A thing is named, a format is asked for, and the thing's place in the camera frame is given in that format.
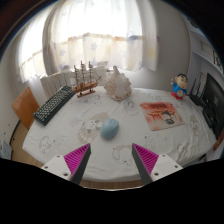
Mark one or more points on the white wall shelf unit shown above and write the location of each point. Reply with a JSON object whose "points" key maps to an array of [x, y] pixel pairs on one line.
{"points": [[208, 50]]}

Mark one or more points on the brown wooden chair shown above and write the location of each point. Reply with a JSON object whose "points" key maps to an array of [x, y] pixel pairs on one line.
{"points": [[25, 106]]}

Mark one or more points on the white radiator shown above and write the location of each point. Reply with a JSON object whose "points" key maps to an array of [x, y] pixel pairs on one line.
{"points": [[55, 83]]}

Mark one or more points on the black monitor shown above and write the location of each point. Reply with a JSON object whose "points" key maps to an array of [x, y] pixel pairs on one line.
{"points": [[215, 100]]}

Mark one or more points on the light blue computer mouse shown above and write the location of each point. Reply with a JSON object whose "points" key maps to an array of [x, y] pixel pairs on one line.
{"points": [[109, 129]]}

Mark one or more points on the large white conch shell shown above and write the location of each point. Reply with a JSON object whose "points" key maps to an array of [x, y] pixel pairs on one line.
{"points": [[117, 86]]}

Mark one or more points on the cartoon boy figurine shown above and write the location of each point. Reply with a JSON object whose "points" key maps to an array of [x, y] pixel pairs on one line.
{"points": [[179, 88]]}

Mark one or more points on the white printed tablecloth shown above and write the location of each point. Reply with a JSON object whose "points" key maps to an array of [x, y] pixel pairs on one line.
{"points": [[133, 140]]}

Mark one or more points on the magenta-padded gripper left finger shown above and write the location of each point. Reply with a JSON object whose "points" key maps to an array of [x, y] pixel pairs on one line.
{"points": [[58, 165]]}

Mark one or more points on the wooden model sailing ship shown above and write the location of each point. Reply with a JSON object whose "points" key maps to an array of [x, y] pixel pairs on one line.
{"points": [[85, 86]]}

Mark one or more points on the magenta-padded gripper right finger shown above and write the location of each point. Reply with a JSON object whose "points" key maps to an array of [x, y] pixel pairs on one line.
{"points": [[165, 165]]}

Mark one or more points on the black router with antennas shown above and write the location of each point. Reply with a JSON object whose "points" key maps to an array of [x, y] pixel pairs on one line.
{"points": [[197, 99]]}

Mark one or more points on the black keyboard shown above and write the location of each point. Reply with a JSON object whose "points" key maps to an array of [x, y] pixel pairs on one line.
{"points": [[53, 105]]}

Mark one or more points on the white star-print curtain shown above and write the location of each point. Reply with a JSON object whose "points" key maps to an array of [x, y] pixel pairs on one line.
{"points": [[100, 36]]}

